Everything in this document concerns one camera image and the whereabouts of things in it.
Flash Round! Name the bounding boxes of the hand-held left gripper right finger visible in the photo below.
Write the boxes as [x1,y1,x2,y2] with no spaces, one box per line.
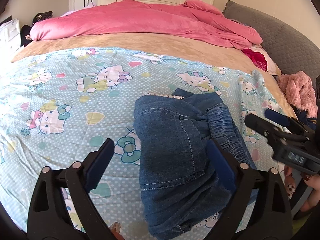
[206,139,293,240]

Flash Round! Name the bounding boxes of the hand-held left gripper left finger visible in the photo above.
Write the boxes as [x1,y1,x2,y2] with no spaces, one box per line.
[27,138,118,240]

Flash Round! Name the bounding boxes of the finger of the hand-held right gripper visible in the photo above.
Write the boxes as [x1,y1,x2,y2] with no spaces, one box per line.
[264,108,316,136]
[244,114,312,144]

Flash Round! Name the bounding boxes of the blue denim pants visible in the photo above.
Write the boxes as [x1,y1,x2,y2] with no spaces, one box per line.
[134,88,259,234]

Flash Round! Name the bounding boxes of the person's right hand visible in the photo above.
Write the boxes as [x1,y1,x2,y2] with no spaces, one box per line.
[284,166,320,213]

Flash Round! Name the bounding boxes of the pink plush garment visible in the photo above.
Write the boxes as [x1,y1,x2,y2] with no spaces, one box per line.
[277,70,318,117]

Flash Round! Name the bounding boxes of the floral pillow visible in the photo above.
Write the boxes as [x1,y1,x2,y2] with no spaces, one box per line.
[250,44,282,76]

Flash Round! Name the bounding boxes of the cartoon cat printed blanket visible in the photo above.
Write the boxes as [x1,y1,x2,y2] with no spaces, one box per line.
[0,46,298,240]

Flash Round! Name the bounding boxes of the grey quilted headboard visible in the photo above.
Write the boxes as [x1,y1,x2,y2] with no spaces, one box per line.
[222,0,320,80]

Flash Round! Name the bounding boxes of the tan bed sheet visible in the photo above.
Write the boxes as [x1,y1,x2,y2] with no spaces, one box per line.
[10,32,298,119]

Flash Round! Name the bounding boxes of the black bag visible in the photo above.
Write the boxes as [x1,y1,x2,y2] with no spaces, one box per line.
[32,11,53,25]
[20,24,33,48]

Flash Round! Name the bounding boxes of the pink duvet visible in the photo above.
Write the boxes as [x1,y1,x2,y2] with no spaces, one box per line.
[29,0,263,50]

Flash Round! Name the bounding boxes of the white drawer unit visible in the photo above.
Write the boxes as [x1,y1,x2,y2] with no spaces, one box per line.
[0,19,24,55]

